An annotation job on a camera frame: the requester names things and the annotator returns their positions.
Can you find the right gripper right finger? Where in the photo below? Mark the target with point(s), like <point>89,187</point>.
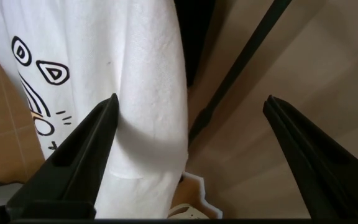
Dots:
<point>328,174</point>

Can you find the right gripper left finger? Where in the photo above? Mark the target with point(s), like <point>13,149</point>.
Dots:
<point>61,180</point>

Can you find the black clothes rack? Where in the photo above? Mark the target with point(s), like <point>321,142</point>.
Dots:
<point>238,68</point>

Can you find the black shorts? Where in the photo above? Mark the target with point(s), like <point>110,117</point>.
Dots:
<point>194,37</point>

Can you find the beige curtain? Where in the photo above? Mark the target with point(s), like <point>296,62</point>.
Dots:
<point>291,93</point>

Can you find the white garment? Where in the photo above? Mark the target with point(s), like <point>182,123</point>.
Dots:
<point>120,77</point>

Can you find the white laundry basket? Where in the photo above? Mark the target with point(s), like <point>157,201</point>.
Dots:
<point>186,212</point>

